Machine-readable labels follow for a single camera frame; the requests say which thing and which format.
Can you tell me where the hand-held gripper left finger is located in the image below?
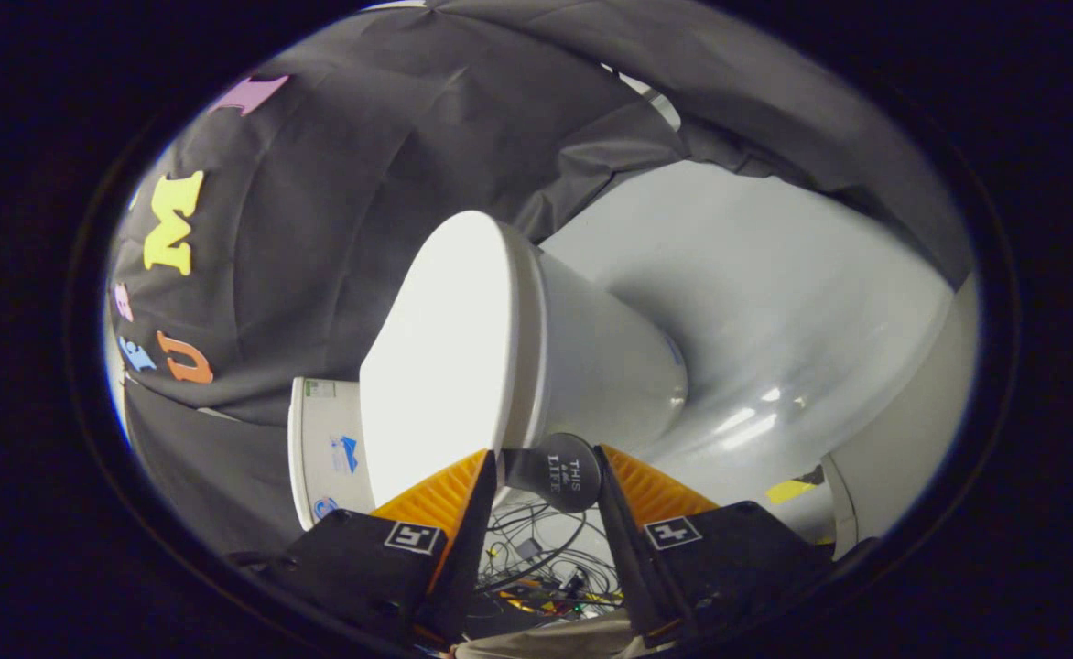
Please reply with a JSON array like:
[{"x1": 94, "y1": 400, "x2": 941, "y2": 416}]
[{"x1": 230, "y1": 448, "x2": 499, "y2": 653}]

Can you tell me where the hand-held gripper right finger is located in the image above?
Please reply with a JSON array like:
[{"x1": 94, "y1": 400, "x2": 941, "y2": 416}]
[{"x1": 594, "y1": 445, "x2": 876, "y2": 649}]

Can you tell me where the round black lid lifter handle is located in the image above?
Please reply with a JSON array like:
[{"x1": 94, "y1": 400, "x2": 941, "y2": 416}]
[{"x1": 503, "y1": 433, "x2": 603, "y2": 513}]

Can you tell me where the yellow black floor tape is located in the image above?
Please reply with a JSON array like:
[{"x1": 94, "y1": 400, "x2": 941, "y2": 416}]
[{"x1": 765, "y1": 467, "x2": 826, "y2": 504}]

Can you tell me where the black backdrop cloth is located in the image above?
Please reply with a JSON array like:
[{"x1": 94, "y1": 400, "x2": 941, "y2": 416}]
[{"x1": 106, "y1": 0, "x2": 972, "y2": 555}]

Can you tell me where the tangled cable bundle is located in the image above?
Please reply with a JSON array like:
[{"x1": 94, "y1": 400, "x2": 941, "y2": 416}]
[{"x1": 477, "y1": 499, "x2": 624, "y2": 619}]

